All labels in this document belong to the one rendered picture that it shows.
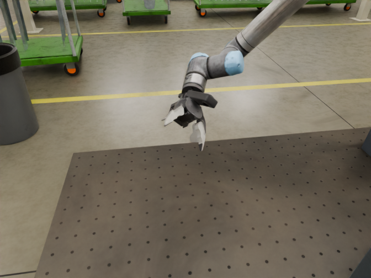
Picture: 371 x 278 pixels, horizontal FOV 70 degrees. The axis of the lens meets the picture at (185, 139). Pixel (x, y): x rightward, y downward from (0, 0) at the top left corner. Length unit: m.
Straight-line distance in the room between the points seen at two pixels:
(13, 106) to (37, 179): 0.66
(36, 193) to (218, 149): 1.40
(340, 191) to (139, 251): 0.67
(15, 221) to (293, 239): 1.62
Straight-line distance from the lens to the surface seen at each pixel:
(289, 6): 0.96
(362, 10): 7.73
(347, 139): 1.31
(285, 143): 1.17
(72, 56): 3.67
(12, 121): 2.57
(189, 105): 0.81
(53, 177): 2.17
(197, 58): 0.95
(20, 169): 2.36
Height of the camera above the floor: 1.36
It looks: 36 degrees down
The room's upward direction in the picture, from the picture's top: straight up
